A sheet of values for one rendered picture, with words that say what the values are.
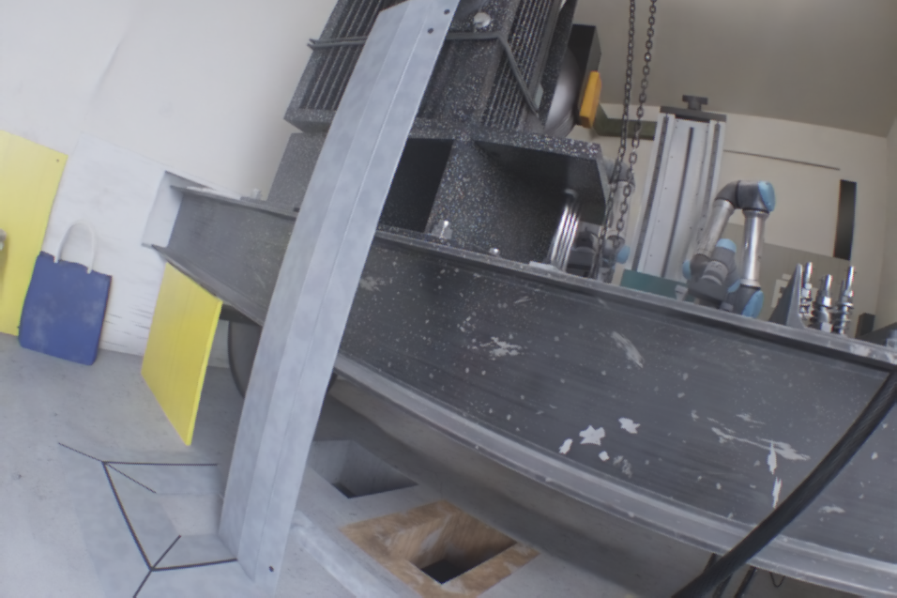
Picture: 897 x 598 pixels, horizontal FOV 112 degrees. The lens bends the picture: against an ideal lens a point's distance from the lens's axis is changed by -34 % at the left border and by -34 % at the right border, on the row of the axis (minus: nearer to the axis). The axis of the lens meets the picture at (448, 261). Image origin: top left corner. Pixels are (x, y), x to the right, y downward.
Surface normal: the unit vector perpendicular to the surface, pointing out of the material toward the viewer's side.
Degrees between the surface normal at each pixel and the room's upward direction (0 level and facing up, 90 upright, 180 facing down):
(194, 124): 90
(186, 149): 90
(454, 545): 90
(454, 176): 90
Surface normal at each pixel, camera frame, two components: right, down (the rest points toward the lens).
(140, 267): 0.76, 0.19
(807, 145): -0.58, -0.24
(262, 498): -0.40, -0.19
